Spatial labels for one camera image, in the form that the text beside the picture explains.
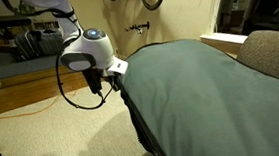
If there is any green zip bag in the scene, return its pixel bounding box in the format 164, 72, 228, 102
117, 39, 279, 156

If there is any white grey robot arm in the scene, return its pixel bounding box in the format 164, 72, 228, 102
22, 0, 128, 94

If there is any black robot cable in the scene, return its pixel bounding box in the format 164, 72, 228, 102
1, 0, 118, 117

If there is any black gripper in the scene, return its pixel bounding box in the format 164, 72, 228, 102
83, 68, 118, 94

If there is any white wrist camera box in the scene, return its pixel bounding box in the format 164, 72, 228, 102
107, 58, 128, 76

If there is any grey fabric sofa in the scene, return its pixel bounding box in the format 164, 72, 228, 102
236, 30, 279, 79

